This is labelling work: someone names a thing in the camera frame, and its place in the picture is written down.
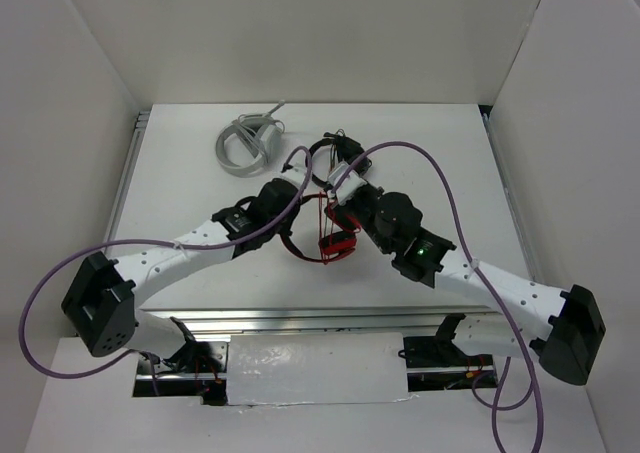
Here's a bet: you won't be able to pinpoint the red and black headphones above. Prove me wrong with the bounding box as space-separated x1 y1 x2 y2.
280 193 361 265

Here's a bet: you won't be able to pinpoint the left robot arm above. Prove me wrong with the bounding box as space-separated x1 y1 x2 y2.
62 178 301 372

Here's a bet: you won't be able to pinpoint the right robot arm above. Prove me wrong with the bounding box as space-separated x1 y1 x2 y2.
334 180 606 386

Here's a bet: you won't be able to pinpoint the white cover plate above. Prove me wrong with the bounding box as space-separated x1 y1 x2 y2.
226 332 409 406

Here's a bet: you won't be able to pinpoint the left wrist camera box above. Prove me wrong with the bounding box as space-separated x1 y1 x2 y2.
279 163 309 189

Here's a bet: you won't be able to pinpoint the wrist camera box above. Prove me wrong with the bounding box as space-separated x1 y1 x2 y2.
327 161 368 206
279 163 309 189

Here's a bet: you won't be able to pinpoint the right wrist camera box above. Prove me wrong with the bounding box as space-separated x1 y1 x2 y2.
327 161 368 206

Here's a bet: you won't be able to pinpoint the aluminium rail frame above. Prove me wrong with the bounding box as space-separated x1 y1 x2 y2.
114 104 526 342

